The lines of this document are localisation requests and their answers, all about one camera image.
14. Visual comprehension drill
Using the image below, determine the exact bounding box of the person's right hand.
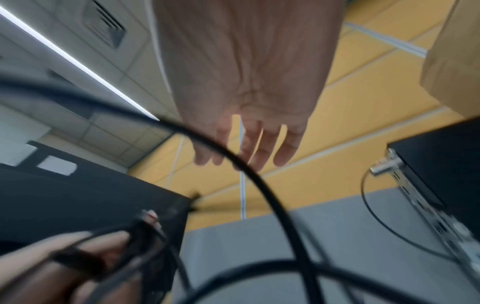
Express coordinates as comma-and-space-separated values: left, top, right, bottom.
151, 0, 346, 171

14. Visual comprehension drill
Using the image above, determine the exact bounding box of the person's left hand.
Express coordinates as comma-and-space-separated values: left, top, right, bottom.
0, 229, 151, 304

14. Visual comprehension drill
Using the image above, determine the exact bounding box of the tangle of black cables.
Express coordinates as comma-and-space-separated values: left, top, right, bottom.
0, 74, 480, 304

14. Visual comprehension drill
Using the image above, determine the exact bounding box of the brown cardboard box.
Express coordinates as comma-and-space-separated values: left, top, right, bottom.
418, 0, 480, 120

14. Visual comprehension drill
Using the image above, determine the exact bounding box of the black monitor with square stand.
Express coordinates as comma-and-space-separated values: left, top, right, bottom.
0, 140, 194, 304

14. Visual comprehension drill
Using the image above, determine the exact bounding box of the yellow partition panel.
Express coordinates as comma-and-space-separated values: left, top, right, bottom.
127, 0, 466, 232

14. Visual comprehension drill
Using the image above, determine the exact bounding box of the ceiling strip light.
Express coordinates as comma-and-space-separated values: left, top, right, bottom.
0, 6, 160, 122

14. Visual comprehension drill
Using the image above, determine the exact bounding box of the grey desk partition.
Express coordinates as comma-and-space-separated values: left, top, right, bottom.
179, 189, 480, 304

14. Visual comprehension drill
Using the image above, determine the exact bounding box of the black desktop computer tower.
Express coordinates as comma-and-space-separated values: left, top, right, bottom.
386, 117, 480, 286

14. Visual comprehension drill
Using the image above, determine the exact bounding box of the thin lock cable silver plug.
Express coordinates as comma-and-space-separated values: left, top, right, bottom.
360, 148, 457, 262

